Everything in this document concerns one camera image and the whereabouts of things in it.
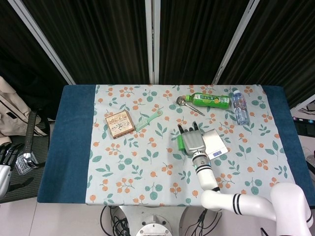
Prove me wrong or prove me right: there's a black curtain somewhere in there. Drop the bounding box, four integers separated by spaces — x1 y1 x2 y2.
0 0 315 118

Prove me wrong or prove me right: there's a white and silver robot base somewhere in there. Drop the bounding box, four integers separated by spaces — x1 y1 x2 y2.
99 205 190 236

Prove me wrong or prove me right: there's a clear plastic packaging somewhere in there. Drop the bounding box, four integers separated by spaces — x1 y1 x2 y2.
14 152 37 176

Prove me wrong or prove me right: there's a blue table cover cloth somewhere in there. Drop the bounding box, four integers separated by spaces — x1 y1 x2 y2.
37 84 311 205

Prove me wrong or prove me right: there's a black strap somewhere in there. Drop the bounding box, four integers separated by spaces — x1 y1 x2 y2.
23 109 40 170

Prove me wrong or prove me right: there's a beige bag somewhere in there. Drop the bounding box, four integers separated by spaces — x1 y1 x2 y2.
0 75 47 138

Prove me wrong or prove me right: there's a green tea bottle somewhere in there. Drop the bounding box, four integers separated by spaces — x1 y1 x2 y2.
185 92 231 108

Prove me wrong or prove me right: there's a light green brush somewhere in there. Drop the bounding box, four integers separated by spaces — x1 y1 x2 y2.
134 110 163 132

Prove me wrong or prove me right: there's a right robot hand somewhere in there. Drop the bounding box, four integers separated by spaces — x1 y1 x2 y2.
177 121 207 157

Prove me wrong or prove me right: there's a brown printed cardboard box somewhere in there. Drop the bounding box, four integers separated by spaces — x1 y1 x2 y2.
105 110 135 140

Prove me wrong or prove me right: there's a metal spoon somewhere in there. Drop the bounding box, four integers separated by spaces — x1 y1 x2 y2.
176 96 206 117

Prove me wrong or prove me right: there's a silver digital kitchen scale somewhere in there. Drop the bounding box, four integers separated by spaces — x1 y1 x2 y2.
201 129 227 159

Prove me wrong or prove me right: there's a white frame pole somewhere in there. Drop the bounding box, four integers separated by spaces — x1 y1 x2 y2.
213 0 258 85
145 0 160 84
12 0 76 85

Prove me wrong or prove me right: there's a black cable bundle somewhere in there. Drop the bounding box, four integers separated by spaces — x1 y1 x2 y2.
189 208 223 236
100 206 132 236

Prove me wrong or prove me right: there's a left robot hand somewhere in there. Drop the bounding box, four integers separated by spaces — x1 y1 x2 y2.
0 144 23 199

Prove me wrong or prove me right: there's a floral white tablecloth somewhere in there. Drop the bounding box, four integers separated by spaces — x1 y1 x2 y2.
85 84 296 206

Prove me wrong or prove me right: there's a clear water bottle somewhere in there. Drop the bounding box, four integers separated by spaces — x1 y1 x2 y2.
232 89 251 125

